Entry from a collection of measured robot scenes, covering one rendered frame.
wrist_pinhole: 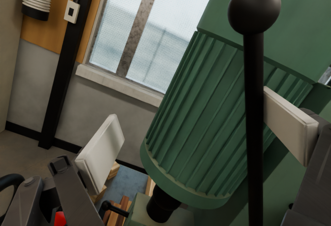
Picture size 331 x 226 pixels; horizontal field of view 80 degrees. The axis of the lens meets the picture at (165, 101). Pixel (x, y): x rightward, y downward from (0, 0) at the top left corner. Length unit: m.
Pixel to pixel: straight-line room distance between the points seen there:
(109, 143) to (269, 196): 0.26
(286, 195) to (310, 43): 0.21
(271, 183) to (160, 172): 0.16
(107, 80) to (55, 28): 0.52
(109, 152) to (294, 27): 0.21
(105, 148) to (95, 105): 1.66
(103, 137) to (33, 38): 1.72
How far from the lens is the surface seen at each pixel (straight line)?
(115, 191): 0.69
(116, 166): 0.70
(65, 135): 2.07
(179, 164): 0.28
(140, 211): 0.45
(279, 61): 0.24
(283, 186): 0.35
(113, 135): 0.18
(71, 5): 1.60
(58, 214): 0.46
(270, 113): 0.17
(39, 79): 1.94
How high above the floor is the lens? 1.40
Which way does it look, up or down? 20 degrees down
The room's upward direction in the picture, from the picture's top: 26 degrees clockwise
